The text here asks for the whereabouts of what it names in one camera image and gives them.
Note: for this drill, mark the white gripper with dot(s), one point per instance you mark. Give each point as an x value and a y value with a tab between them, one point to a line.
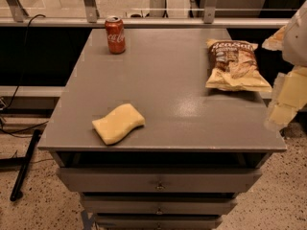
296	39

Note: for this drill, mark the red coke can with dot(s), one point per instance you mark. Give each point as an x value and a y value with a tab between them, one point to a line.
115	35

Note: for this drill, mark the brown chip bag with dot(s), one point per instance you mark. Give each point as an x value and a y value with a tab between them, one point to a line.
234	66

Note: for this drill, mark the grey drawer cabinet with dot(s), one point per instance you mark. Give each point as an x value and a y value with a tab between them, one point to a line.
162	74

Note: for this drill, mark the yellow sponge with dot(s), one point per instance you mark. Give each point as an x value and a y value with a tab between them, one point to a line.
118	123

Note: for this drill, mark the middle grey drawer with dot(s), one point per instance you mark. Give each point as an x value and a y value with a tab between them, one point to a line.
157	204

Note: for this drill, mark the grey drawer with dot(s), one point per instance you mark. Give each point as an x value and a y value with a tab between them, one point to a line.
158	222
157	204
158	180

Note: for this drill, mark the bottom grey drawer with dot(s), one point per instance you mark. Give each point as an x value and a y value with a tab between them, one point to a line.
158	222

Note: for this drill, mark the top grey drawer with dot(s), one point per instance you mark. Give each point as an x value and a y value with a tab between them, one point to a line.
158	180

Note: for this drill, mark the black stand leg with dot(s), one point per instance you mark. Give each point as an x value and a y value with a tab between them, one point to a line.
22	163

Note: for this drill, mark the metal railing frame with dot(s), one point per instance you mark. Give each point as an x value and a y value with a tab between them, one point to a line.
21	18

